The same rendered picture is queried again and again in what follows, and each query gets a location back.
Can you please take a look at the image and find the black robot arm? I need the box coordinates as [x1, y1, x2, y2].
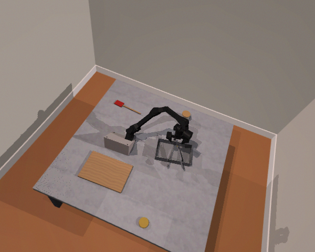
[125, 107, 193, 141]

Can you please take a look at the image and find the wooden board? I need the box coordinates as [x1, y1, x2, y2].
[77, 151, 133, 193]

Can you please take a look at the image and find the red mallet with wooden handle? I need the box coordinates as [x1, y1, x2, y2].
[114, 100, 141, 114]

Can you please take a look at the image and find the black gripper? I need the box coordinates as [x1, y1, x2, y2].
[166, 132, 189, 144]

